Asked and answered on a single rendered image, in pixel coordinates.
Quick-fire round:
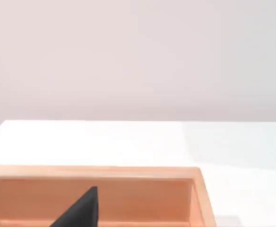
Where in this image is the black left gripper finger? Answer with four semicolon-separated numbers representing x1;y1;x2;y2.
49;186;99;227

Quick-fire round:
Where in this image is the shallow salmon-coloured box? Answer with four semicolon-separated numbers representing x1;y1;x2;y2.
0;165;217;227

